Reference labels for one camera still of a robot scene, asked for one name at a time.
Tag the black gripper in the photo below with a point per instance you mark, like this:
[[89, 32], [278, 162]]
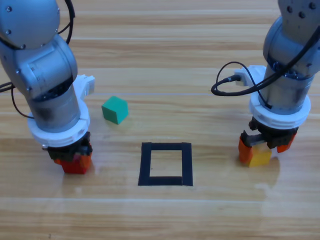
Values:
[[65, 152], [275, 137]]

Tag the red cube block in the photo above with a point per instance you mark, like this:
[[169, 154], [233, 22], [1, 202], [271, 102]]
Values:
[[73, 166]]

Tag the yellow cube block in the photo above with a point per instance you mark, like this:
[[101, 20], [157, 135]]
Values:
[[261, 158]]

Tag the green cube block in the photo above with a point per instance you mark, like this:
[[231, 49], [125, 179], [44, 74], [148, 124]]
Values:
[[115, 110]]

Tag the black tape rectangle outline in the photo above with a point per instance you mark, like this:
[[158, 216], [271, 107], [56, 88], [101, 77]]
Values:
[[145, 165]]

